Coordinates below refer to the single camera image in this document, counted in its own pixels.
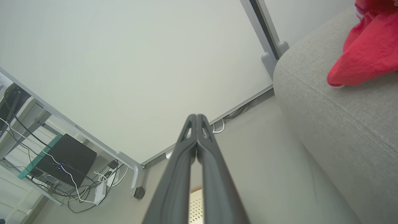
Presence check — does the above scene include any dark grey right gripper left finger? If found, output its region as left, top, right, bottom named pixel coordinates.
left=141, top=114, right=198, bottom=224

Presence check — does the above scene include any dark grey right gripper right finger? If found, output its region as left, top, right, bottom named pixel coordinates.
left=197, top=114, right=251, bottom=224

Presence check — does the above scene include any red garment with white stripe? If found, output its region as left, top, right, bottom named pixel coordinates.
left=327, top=0, right=398, bottom=87

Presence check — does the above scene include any white perforated laundry basket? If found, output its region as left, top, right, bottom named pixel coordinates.
left=189, top=186, right=204, bottom=224

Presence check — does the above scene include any white power strip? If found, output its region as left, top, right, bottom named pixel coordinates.
left=93, top=181, right=108, bottom=206

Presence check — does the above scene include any black computer box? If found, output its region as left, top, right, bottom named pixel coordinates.
left=35, top=134, right=97, bottom=188

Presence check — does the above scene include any light grey fabric sofa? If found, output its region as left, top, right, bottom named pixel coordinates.
left=273, top=6, right=398, bottom=224

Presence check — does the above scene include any teal shelf edge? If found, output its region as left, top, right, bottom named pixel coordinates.
left=18, top=134, right=63, bottom=180

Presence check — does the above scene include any black office chair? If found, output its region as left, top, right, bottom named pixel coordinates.
left=0, top=82, right=31, bottom=131

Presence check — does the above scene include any short white cable loop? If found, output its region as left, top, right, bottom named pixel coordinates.
left=212, top=119, right=225, bottom=134

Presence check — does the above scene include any black cable bundle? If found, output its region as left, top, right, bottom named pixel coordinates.
left=230, top=105, right=250, bottom=120

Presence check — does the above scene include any grey partition bottom rail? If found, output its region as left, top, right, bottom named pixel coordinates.
left=141, top=84, right=274, bottom=165

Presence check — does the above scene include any long white cable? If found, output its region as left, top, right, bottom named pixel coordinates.
left=0, top=118, right=95, bottom=203

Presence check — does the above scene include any grey partition post with feet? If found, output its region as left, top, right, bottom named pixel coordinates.
left=239, top=0, right=289, bottom=80

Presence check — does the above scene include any white table frame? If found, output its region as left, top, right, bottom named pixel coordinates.
left=0, top=96, right=52, bottom=162

